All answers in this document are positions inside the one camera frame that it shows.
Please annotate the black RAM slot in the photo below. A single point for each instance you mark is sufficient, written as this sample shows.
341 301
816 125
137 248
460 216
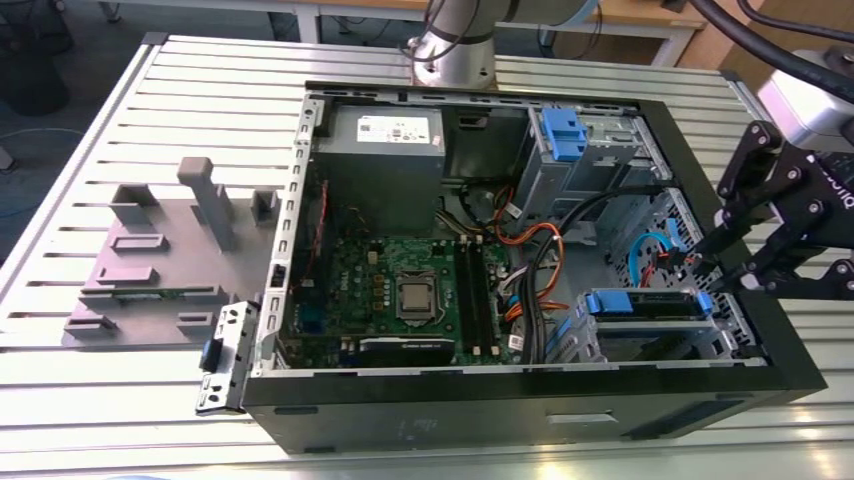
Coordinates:
469 295
486 295

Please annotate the wooden cabinet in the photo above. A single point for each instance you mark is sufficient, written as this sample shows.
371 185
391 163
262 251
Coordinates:
734 65

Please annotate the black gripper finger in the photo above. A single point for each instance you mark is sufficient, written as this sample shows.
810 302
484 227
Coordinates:
788 265
748 165

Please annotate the black graphics card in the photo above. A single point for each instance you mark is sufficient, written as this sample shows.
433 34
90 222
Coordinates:
401 352

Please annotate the black open PC case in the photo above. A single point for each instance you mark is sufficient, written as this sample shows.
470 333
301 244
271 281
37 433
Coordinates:
468 410

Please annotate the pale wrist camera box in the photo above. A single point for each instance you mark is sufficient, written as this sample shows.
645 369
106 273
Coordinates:
801 115

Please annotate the metal drive cage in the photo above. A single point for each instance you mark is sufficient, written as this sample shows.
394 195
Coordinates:
588 175

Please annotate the metal disk bay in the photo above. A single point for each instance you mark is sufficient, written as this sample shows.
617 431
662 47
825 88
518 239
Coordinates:
641 326

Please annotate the wooden top desk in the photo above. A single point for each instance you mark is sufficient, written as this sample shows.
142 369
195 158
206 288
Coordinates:
668 27

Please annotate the green RAM stick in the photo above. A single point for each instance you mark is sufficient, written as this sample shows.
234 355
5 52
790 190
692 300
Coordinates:
170 293

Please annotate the silver CPU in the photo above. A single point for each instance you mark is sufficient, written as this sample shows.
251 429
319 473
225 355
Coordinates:
417 298

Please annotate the blue plastic drive latch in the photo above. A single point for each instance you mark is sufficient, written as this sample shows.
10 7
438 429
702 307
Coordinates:
564 130

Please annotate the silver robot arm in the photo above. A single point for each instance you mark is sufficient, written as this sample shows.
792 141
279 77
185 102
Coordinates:
461 65

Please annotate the CPU socket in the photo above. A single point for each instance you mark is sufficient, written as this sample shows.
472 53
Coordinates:
417 275

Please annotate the black office chair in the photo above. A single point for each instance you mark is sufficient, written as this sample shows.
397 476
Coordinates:
34 85

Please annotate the green motherboard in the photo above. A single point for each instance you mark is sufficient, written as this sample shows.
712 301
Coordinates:
361 260

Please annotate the blue expansion slot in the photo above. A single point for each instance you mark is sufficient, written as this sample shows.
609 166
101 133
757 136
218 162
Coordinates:
311 320

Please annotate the hard disk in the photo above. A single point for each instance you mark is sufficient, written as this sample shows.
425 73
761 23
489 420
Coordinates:
610 303

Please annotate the grey parts rack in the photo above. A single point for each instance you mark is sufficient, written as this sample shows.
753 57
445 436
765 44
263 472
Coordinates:
167 320

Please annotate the metal card retainer bracket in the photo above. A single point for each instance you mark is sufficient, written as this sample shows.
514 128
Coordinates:
234 350

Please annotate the grey power supply unit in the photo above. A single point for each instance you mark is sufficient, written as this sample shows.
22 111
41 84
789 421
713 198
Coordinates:
374 185

